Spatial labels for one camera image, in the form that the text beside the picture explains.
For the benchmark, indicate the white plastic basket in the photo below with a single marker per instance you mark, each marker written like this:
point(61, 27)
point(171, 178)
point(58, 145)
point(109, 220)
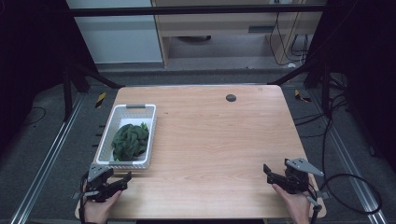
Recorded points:
point(124, 118)

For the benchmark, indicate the black horizontal frame bar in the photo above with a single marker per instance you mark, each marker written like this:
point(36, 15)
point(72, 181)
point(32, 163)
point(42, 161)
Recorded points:
point(186, 10)

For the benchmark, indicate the light wooden desk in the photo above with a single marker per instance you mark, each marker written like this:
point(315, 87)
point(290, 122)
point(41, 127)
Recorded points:
point(218, 23)

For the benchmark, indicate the yellow black floor tape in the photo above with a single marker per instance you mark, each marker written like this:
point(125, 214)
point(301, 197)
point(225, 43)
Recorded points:
point(301, 96)
point(100, 100)

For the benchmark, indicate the person's left hand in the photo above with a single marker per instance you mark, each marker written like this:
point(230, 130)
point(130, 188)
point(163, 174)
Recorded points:
point(99, 210)

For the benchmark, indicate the black metal stand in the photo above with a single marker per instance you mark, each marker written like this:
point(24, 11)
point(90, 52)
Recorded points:
point(325, 87)
point(67, 93)

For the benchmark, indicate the green leafy vegetable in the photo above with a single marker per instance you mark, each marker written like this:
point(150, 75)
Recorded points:
point(129, 141)

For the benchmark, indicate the white cabinet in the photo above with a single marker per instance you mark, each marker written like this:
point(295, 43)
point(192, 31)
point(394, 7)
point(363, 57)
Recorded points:
point(118, 40)

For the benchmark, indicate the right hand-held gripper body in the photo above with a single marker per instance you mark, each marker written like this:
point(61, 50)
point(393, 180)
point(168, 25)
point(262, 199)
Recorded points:
point(296, 179)

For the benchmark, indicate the person's right hand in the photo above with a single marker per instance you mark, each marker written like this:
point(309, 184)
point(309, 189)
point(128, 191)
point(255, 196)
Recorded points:
point(295, 207)

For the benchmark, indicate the aluminium floor rail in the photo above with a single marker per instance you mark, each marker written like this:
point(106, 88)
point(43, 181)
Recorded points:
point(351, 168)
point(46, 165)

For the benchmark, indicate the black curtain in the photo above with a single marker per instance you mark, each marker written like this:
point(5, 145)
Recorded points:
point(367, 77)
point(31, 62)

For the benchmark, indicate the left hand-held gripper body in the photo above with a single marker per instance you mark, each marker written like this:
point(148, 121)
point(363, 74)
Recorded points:
point(99, 181)

